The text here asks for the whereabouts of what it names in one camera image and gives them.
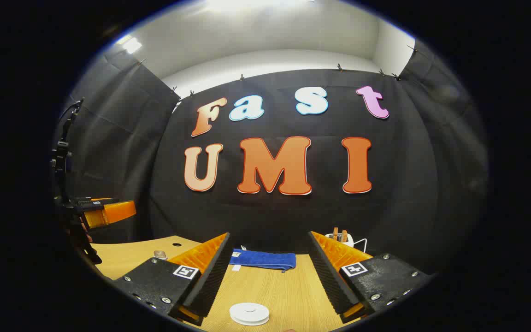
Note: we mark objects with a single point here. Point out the ceiling light panel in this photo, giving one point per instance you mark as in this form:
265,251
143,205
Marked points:
129,44

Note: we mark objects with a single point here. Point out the blue towel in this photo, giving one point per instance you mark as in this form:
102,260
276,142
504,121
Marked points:
265,259

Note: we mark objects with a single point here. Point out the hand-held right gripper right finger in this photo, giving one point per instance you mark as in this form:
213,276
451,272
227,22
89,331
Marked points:
327,281

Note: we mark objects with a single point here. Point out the white toaster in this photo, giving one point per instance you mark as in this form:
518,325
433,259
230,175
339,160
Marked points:
347,240

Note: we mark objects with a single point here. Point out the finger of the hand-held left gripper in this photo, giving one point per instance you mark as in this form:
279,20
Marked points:
109,214
99,202

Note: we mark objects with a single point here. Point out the white teacup lid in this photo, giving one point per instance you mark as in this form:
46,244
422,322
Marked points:
249,311

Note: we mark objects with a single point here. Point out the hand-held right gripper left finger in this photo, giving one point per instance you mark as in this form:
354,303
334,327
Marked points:
215,276

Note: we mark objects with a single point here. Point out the clear plastic water bottle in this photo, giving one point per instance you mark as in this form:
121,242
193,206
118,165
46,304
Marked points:
160,254

